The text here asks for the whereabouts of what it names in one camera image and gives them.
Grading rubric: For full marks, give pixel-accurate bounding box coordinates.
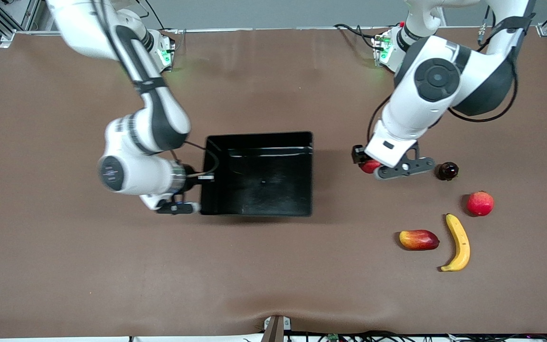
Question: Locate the black plastic box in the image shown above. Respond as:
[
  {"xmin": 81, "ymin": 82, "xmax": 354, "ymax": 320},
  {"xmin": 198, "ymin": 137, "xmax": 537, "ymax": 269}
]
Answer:
[{"xmin": 200, "ymin": 132, "xmax": 313, "ymax": 217}]

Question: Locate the yellow banana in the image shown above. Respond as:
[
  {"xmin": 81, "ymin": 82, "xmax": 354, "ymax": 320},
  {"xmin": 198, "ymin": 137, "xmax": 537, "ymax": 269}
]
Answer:
[{"xmin": 440, "ymin": 213, "xmax": 471, "ymax": 272}]

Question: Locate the dark purple round fruit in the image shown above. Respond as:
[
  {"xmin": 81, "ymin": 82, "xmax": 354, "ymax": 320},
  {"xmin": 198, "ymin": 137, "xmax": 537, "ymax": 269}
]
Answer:
[{"xmin": 437, "ymin": 161, "xmax": 460, "ymax": 181}]

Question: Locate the red yellow mango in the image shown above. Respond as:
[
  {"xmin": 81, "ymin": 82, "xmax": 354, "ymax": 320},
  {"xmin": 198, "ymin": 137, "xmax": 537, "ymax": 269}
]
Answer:
[{"xmin": 399, "ymin": 229, "xmax": 440, "ymax": 251}]

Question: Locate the round red peach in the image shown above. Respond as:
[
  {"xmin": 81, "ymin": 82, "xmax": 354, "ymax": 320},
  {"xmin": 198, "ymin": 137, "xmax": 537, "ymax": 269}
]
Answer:
[{"xmin": 466, "ymin": 190, "xmax": 495, "ymax": 217}]

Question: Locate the brown table cover sheet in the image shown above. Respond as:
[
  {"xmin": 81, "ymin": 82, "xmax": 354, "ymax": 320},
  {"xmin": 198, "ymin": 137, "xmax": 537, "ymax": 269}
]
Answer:
[{"xmin": 0, "ymin": 28, "xmax": 547, "ymax": 339}]

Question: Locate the metal table clamp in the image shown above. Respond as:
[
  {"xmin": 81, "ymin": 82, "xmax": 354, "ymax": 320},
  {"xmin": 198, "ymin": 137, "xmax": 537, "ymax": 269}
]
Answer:
[{"xmin": 263, "ymin": 315, "xmax": 292, "ymax": 342}]

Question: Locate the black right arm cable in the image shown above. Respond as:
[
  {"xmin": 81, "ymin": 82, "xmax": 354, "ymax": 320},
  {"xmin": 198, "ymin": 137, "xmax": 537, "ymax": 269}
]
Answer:
[{"xmin": 171, "ymin": 139, "xmax": 220, "ymax": 185}]

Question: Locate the black base power cable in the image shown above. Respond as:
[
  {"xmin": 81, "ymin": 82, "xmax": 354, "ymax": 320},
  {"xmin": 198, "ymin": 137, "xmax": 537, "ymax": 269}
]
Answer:
[
  {"xmin": 141, "ymin": 0, "xmax": 179, "ymax": 35},
  {"xmin": 334, "ymin": 23, "xmax": 379, "ymax": 52}
]

